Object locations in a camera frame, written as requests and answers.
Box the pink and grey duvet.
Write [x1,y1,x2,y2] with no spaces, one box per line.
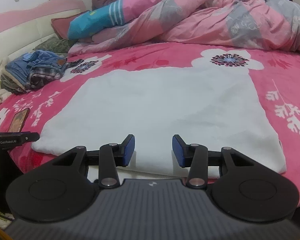
[67,0,300,58]

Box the teal and pink striped pillow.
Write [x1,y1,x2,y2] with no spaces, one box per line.
[67,0,177,40]

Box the green patterned cloth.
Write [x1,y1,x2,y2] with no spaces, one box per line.
[32,36,77,54]

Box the plaid shirt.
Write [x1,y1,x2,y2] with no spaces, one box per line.
[25,59,84,90]

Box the red cushion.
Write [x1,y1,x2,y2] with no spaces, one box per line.
[51,10,90,40]

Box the grey garment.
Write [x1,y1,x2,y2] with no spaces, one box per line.
[0,76,25,95]

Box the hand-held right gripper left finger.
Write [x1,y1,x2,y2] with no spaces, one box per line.
[52,134,136,188]

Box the white shirt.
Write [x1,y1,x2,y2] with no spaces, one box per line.
[31,66,287,178]

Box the blue garment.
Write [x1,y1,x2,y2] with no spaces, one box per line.
[5,50,68,85]

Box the dark patterned remote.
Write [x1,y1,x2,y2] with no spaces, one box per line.
[7,108,30,133]

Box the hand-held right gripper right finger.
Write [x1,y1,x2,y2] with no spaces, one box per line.
[172,134,255,188]

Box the white and pink headboard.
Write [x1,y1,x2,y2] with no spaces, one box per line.
[0,0,87,65]

